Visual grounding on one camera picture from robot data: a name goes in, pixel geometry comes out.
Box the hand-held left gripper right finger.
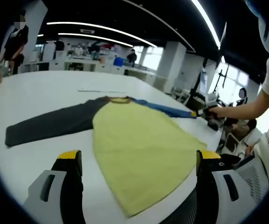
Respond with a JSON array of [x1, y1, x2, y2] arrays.
[[196, 150, 258, 224]]

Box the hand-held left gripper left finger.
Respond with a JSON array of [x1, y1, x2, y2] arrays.
[[22, 150, 86, 224]]

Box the yellow garment grey blue sleeves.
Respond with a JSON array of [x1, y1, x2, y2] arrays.
[[5, 95, 207, 218]]

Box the person's right hand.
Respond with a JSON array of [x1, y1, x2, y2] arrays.
[[208, 107, 224, 121]]

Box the grey mesh office chair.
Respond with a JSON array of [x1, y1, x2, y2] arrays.
[[178, 155, 269, 224]]

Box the black stand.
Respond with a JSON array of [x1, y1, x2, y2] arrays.
[[214, 62, 231, 94]]

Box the white office chair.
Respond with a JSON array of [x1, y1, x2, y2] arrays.
[[224, 132, 241, 153]]

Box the white pillar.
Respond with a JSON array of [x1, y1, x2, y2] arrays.
[[156, 41, 187, 94], [22, 0, 49, 70]]

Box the blue plastic box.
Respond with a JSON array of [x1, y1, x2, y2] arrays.
[[113, 56, 125, 68]]

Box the person's masked head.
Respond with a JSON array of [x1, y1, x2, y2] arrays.
[[243, 0, 269, 56]]

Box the white cabinet row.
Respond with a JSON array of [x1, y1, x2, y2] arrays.
[[24, 42, 170, 87]]

